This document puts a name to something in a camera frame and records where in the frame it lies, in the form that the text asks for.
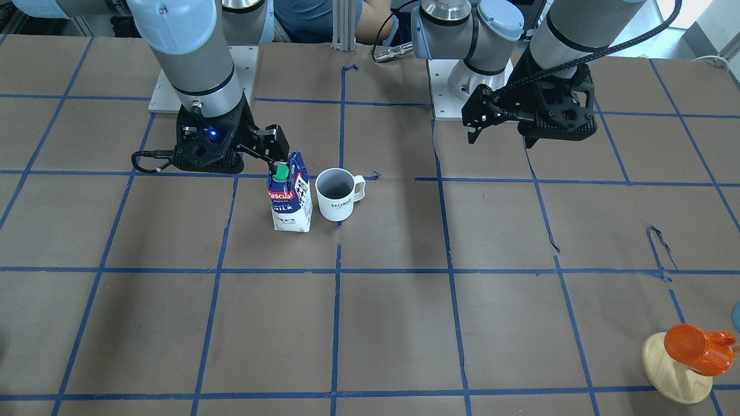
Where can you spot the aluminium frame post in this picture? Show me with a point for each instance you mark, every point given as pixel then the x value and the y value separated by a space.
pixel 343 26

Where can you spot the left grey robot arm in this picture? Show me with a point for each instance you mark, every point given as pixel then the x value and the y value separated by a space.
pixel 483 34

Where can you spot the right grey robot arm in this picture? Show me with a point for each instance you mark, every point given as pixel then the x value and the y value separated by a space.
pixel 191 41

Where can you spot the white ceramic mug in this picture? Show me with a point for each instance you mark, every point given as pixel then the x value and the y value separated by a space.
pixel 337 192

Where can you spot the blue white milk carton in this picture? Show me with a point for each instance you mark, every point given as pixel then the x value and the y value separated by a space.
pixel 290 194

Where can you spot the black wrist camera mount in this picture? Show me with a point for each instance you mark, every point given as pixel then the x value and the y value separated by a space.
pixel 563 108

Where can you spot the seated person blue shirt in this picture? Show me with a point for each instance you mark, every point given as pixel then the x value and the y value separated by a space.
pixel 312 22

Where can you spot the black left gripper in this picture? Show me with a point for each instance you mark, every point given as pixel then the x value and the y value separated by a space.
pixel 518 97

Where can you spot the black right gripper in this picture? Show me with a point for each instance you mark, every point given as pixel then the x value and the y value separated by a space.
pixel 270 141

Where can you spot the orange plastic cup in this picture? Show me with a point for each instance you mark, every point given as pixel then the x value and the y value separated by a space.
pixel 705 353

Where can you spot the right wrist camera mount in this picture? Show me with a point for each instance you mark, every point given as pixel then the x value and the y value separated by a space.
pixel 186 153

